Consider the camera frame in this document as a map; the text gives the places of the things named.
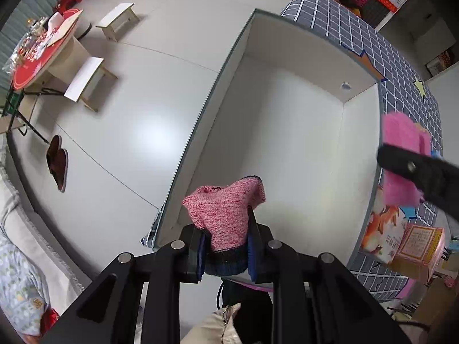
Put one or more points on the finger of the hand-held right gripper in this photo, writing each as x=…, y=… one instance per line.
x=430, y=175
x=436, y=154

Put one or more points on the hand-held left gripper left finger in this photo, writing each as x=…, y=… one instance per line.
x=201, y=258

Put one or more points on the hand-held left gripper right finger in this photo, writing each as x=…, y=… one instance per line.
x=252, y=261

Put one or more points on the pink sponge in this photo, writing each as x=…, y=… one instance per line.
x=401, y=132

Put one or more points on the pink knitted cloth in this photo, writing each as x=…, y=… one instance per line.
x=222, y=215

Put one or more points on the white box with floral print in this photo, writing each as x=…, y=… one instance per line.
x=287, y=132

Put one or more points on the blue star sticker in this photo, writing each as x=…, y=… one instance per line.
x=410, y=212

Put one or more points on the yellow star sticker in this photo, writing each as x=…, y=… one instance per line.
x=420, y=87

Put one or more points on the beige jacket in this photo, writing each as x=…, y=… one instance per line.
x=215, y=328

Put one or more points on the red yellow paper box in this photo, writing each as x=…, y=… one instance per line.
x=419, y=251

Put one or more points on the printed cardboard box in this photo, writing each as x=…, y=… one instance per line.
x=439, y=63

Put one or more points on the grey checked tablecloth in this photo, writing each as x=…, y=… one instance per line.
x=340, y=25

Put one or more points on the white sofa cover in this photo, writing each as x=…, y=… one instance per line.
x=32, y=236

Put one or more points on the light blue patterned clothing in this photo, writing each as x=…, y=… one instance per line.
x=18, y=294

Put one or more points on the low wooden stool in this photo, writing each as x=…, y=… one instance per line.
x=116, y=18
x=86, y=79

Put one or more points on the round table with red cover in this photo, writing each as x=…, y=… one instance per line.
x=53, y=57

